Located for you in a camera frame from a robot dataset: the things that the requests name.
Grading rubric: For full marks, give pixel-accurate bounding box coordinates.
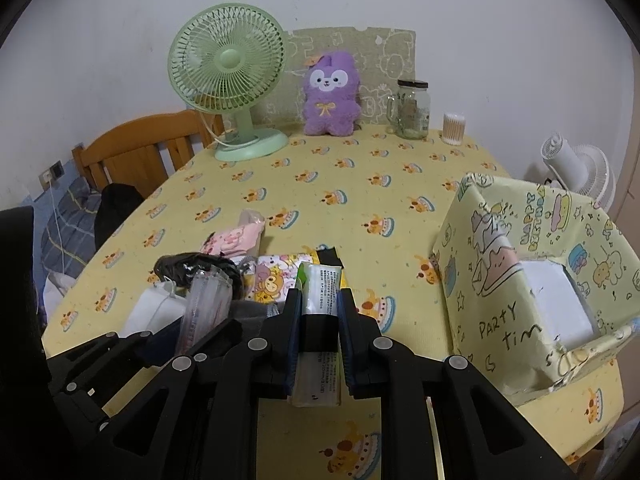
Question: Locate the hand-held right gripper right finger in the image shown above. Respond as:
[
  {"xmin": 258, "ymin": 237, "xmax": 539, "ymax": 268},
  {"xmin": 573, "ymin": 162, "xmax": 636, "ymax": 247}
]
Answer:
[{"xmin": 337, "ymin": 287, "xmax": 576, "ymax": 480}]

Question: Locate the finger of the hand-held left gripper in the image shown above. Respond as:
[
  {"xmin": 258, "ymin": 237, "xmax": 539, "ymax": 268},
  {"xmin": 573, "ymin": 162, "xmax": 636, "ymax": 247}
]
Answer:
[{"xmin": 46, "ymin": 330, "xmax": 173, "ymax": 441}]

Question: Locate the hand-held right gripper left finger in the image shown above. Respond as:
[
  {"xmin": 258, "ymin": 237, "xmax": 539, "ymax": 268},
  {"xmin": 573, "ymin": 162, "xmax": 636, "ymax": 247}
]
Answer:
[{"xmin": 107, "ymin": 290, "xmax": 304, "ymax": 480}]

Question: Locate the green-capped white tube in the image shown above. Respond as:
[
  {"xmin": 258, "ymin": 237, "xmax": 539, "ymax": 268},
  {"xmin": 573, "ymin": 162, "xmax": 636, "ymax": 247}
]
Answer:
[{"xmin": 290, "ymin": 261, "xmax": 347, "ymax": 408}]

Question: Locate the colourful cartoon pouch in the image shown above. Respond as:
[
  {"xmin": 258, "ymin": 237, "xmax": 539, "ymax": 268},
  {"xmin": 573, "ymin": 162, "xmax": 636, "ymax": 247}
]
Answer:
[{"xmin": 249, "ymin": 252, "xmax": 321, "ymax": 307}]

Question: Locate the long clear plastic pack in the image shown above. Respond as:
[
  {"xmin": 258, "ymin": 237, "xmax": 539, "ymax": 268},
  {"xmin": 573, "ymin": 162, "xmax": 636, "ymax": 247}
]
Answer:
[{"xmin": 174, "ymin": 269, "xmax": 234, "ymax": 357}]

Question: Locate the pink small packet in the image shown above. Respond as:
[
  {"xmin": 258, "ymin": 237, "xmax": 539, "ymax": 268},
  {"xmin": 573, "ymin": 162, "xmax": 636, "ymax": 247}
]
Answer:
[{"xmin": 199, "ymin": 223, "xmax": 264, "ymax": 257}]

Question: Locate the cartoon printed storage box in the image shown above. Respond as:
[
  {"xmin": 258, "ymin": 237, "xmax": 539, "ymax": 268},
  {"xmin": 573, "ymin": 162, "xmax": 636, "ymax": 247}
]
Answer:
[{"xmin": 431, "ymin": 171, "xmax": 640, "ymax": 407}]

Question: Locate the white bedding cloth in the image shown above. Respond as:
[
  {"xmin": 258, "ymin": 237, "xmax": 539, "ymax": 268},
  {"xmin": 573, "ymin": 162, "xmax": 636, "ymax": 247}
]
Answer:
[{"xmin": 46, "ymin": 269, "xmax": 77, "ymax": 297}]

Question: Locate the small clear plastic packet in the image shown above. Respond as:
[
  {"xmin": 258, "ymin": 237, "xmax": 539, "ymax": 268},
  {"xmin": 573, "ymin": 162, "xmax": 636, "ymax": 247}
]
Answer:
[{"xmin": 238, "ymin": 209, "xmax": 265, "ymax": 241}]

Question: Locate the blue plaid bedding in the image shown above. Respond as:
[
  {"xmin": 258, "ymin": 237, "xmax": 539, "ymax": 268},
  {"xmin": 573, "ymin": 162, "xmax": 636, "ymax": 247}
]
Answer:
[{"xmin": 39, "ymin": 174, "xmax": 104, "ymax": 281}]

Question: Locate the black cloth on chair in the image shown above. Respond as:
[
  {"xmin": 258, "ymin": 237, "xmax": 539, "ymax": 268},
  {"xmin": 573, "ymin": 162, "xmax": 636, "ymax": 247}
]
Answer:
[{"xmin": 94, "ymin": 183, "xmax": 146, "ymax": 252}]

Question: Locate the yellow printed tablecloth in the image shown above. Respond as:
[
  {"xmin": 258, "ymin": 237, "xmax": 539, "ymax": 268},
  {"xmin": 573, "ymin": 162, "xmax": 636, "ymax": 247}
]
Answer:
[{"xmin": 40, "ymin": 126, "xmax": 627, "ymax": 480}]

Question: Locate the wooden chair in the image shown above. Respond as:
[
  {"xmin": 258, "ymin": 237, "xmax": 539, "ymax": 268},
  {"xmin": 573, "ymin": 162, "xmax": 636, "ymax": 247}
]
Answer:
[{"xmin": 71, "ymin": 109, "xmax": 226, "ymax": 202}]

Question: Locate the cotton swab container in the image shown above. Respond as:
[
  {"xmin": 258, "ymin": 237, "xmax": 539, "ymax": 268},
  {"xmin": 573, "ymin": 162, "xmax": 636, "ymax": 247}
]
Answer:
[{"xmin": 442, "ymin": 112, "xmax": 467, "ymax": 146}]

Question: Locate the glass jar with black lid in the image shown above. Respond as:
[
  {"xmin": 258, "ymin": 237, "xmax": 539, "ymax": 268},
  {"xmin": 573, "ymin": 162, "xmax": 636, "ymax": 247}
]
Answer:
[{"xmin": 386, "ymin": 79, "xmax": 431, "ymax": 141}]

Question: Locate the purple plush toy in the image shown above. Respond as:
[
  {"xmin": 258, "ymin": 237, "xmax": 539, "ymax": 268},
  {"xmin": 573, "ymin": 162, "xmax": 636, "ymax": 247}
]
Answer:
[{"xmin": 302, "ymin": 51, "xmax": 362, "ymax": 137}]

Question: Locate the green desk fan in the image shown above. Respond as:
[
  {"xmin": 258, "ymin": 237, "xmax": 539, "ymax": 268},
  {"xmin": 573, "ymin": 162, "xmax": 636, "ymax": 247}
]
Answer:
[{"xmin": 167, "ymin": 3, "xmax": 290, "ymax": 163}]

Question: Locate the beige printed board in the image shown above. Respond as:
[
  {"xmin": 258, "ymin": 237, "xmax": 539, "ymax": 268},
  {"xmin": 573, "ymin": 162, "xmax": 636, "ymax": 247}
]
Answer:
[{"xmin": 264, "ymin": 27, "xmax": 417, "ymax": 129}]

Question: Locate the white standing fan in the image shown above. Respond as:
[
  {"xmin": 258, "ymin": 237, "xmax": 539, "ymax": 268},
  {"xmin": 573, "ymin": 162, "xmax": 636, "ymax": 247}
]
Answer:
[{"xmin": 541, "ymin": 133, "xmax": 617, "ymax": 212}]

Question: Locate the white cable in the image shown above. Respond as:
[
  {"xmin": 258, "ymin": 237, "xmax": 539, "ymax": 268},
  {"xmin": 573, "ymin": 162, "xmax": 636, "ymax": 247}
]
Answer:
[{"xmin": 49, "ymin": 179, "xmax": 68, "ymax": 273}]

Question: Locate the wall socket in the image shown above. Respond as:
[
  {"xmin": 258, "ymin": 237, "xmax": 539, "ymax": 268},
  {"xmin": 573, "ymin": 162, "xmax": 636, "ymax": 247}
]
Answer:
[{"xmin": 39, "ymin": 159, "xmax": 66, "ymax": 184}]

